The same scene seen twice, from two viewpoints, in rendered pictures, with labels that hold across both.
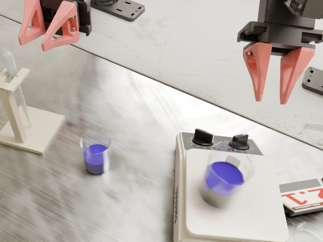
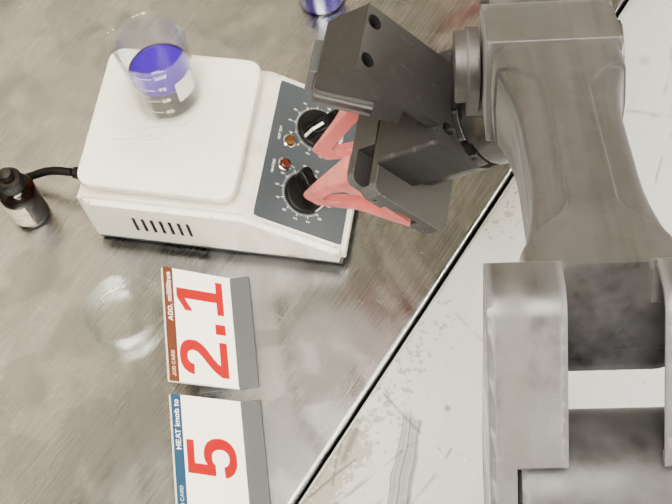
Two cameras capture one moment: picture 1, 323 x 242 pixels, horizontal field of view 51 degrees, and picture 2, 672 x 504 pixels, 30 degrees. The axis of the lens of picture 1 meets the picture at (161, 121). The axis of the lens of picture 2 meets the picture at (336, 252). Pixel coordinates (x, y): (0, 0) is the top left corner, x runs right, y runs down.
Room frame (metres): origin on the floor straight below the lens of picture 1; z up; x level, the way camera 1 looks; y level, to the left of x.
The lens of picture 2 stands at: (0.51, -0.53, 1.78)
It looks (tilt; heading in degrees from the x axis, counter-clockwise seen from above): 65 degrees down; 113
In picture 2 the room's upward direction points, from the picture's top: 10 degrees counter-clockwise
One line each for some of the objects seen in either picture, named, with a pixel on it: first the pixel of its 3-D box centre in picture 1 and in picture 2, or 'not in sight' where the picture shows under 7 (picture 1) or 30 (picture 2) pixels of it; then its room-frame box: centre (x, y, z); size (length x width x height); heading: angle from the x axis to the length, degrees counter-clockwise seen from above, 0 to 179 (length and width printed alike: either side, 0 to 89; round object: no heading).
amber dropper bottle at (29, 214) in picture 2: not in sight; (17, 193); (0.10, -0.16, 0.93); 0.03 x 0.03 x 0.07
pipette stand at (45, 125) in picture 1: (23, 102); not in sight; (0.33, 0.21, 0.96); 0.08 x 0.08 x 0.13; 83
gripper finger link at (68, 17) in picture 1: (48, 27); not in sight; (0.42, 0.19, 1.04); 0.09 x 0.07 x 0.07; 173
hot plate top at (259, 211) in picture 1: (233, 192); (171, 123); (0.22, -0.10, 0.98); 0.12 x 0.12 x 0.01; 4
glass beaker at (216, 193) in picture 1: (224, 179); (155, 68); (0.21, -0.08, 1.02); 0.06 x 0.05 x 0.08; 5
